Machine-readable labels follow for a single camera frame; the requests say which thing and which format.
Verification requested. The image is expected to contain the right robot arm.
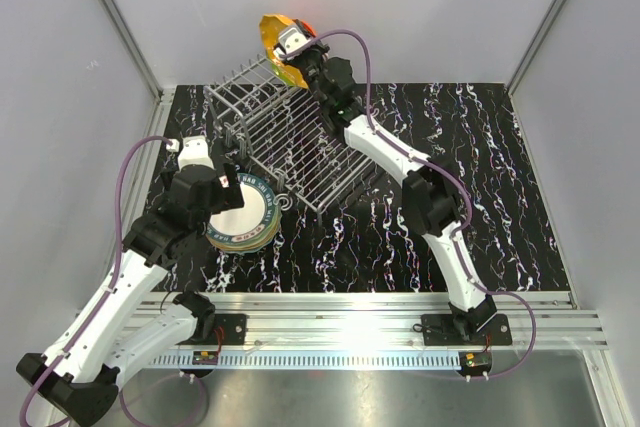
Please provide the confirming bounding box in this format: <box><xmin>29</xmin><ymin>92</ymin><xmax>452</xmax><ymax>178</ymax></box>
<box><xmin>285</xmin><ymin>44</ymin><xmax>497</xmax><ymax>344</ymax></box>

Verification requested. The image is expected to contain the yellow dotted scalloped plate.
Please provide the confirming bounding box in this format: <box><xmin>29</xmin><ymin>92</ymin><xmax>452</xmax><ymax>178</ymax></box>
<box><xmin>259</xmin><ymin>14</ymin><xmax>308</xmax><ymax>89</ymax></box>

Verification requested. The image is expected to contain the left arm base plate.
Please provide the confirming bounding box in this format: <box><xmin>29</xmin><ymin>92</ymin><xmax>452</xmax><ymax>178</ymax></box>
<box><xmin>180</xmin><ymin>313</ymin><xmax>248</xmax><ymax>346</ymax></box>

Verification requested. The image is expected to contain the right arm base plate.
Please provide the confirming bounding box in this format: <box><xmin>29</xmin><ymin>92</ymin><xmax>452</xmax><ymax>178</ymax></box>
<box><xmin>412</xmin><ymin>314</ymin><xmax>513</xmax><ymax>347</ymax></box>

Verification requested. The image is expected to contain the grey wire dish rack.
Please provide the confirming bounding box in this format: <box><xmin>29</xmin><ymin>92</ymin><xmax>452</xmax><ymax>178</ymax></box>
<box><xmin>203</xmin><ymin>55</ymin><xmax>382</xmax><ymax>221</ymax></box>

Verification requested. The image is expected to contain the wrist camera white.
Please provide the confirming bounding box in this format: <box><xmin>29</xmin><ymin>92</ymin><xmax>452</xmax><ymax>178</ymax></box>
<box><xmin>273</xmin><ymin>19</ymin><xmax>316</xmax><ymax>60</ymax></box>
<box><xmin>165</xmin><ymin>135</ymin><xmax>214</xmax><ymax>170</ymax></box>

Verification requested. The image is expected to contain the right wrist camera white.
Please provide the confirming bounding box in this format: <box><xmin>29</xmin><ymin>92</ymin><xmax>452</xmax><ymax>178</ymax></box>
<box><xmin>273</xmin><ymin>19</ymin><xmax>316</xmax><ymax>60</ymax></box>

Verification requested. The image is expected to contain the slotted cable duct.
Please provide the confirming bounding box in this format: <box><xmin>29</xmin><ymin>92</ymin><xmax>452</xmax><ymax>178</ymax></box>
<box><xmin>149</xmin><ymin>349</ymin><xmax>461</xmax><ymax>371</ymax></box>

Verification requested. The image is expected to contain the stack of plates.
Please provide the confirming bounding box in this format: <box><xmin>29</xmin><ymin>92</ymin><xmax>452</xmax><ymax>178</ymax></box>
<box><xmin>206</xmin><ymin>223</ymin><xmax>280</xmax><ymax>254</ymax></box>

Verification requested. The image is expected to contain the white plate green rim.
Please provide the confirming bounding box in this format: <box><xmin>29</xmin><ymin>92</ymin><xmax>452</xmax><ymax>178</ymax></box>
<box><xmin>208</xmin><ymin>172</ymin><xmax>281</xmax><ymax>236</ymax></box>

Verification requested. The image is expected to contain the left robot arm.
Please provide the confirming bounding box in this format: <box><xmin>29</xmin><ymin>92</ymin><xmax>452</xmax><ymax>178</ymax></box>
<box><xmin>16</xmin><ymin>164</ymin><xmax>244</xmax><ymax>426</ymax></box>

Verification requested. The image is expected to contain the orange red plate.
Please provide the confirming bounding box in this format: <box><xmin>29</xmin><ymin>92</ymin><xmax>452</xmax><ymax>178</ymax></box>
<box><xmin>296</xmin><ymin>19</ymin><xmax>316</xmax><ymax>37</ymax></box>

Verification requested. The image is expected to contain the aluminium rail frame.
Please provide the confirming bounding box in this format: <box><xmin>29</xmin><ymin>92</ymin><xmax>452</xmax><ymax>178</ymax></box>
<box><xmin>64</xmin><ymin>291</ymin><xmax>610</xmax><ymax>363</ymax></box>

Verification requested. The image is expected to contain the left aluminium corner post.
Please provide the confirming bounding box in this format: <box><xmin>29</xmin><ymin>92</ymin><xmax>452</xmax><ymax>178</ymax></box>
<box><xmin>69</xmin><ymin>0</ymin><xmax>176</xmax><ymax>108</ymax></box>

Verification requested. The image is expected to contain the aluminium corner post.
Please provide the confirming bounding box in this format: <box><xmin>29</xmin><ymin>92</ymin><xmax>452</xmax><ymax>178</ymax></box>
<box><xmin>504</xmin><ymin>0</ymin><xmax>601</xmax><ymax>96</ymax></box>
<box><xmin>69</xmin><ymin>0</ymin><xmax>176</xmax><ymax>108</ymax></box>

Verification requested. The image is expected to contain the right aluminium corner post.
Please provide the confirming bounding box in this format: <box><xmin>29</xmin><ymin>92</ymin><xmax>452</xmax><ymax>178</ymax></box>
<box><xmin>504</xmin><ymin>0</ymin><xmax>601</xmax><ymax>96</ymax></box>

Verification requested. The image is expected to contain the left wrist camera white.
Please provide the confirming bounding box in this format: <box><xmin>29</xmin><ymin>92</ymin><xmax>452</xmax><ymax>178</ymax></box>
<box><xmin>165</xmin><ymin>135</ymin><xmax>214</xmax><ymax>170</ymax></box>

